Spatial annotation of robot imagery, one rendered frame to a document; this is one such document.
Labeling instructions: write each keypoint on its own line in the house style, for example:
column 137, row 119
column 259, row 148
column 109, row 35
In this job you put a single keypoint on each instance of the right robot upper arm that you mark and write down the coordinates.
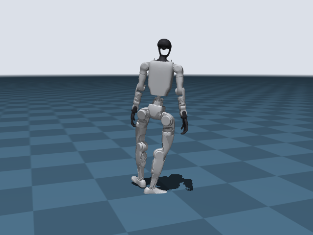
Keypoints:
column 179, row 78

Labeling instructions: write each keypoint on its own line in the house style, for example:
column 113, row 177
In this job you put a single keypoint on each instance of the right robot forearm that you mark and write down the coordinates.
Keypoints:
column 182, row 104

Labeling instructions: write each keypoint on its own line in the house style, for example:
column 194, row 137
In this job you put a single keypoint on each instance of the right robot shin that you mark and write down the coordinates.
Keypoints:
column 157, row 167

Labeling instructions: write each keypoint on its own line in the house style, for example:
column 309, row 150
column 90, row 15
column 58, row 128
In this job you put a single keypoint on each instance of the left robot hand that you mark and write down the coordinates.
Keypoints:
column 134, row 110

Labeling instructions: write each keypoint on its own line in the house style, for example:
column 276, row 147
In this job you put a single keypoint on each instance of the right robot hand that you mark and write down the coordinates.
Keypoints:
column 185, row 122

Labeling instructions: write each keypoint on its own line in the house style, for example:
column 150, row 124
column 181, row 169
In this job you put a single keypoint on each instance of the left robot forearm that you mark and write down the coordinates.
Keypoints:
column 137, row 98

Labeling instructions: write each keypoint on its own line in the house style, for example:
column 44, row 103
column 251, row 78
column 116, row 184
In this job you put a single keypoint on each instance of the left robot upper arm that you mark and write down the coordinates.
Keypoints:
column 142, row 76

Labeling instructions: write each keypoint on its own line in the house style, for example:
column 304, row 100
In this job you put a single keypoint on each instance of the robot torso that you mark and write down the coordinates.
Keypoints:
column 160, row 79

